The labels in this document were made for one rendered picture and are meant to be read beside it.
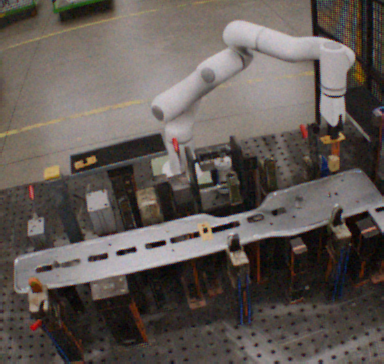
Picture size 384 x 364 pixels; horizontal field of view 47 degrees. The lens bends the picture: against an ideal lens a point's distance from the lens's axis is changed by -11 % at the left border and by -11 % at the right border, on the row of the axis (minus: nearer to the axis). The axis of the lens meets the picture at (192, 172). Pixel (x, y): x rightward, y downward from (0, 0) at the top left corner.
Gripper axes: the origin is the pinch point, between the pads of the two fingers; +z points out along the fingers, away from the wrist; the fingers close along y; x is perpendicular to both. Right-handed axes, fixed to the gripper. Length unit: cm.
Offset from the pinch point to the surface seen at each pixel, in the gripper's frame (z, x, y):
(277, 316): 58, -29, 23
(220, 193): 31, -36, -21
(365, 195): 27.7, 13.4, 5.7
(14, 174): 128, -167, -218
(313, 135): 11.2, 0.0, -15.4
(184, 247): 28, -55, 5
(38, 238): 24, -105, -12
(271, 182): 26.0, -18.1, -13.6
